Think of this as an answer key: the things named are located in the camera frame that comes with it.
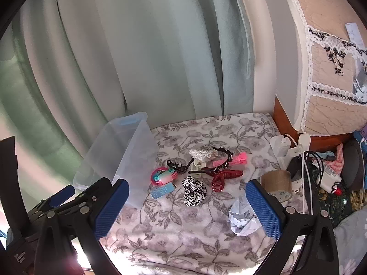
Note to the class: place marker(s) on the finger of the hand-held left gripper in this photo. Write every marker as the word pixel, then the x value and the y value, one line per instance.
pixel 61 196

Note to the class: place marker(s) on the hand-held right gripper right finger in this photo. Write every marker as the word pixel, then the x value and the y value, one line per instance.
pixel 263 212

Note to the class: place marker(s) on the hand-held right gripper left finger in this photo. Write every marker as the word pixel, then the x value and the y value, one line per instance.
pixel 111 209

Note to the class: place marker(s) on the white paper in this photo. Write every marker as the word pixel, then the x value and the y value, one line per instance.
pixel 242 220

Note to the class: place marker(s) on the dark red hair claw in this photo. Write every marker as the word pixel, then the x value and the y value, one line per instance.
pixel 219 184

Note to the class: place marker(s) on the small blue box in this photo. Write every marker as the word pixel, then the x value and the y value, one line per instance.
pixel 162 190

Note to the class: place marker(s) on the bright pink hair clip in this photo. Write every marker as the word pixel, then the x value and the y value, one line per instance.
pixel 239 159

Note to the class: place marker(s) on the clear plastic container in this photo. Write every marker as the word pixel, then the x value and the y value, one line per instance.
pixel 114 149

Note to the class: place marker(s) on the black clover hair clip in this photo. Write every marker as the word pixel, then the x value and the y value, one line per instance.
pixel 212 172

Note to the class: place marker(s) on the black studded headband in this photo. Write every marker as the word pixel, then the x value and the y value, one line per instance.
pixel 225 154

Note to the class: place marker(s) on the leopard print scrunchie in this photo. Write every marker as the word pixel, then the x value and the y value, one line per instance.
pixel 195 192

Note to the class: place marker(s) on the black toy car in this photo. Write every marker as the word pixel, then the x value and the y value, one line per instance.
pixel 175 166

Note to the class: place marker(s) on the cream hair clip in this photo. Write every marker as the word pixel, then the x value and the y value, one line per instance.
pixel 198 166

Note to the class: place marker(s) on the white charger adapter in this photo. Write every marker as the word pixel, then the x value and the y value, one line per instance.
pixel 278 149

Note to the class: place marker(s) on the grey floral blanket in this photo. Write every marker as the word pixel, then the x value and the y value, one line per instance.
pixel 177 235

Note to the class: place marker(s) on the white tube with red cap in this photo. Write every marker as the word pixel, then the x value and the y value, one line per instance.
pixel 326 177

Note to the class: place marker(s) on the dark floral cloth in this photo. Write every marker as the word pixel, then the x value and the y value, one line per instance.
pixel 338 203

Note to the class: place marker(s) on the white power plug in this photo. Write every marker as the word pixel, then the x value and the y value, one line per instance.
pixel 304 141

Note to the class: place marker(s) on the pink knitted cloth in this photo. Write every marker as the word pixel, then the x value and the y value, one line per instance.
pixel 339 160

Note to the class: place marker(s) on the grey cloth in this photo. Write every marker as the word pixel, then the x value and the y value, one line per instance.
pixel 352 246

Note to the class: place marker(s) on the dark round object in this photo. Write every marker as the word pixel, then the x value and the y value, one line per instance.
pixel 354 166

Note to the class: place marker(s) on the colourful printed packet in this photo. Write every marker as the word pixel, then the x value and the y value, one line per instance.
pixel 361 146

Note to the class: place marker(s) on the silver foil piece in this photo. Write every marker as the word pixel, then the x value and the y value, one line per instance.
pixel 360 83

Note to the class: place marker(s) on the pale green curtain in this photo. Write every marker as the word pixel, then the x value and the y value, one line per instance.
pixel 129 48

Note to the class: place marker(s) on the white paper strip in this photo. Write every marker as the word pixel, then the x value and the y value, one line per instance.
pixel 354 34

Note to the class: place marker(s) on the wooden bed frame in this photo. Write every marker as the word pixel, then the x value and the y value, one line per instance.
pixel 282 120

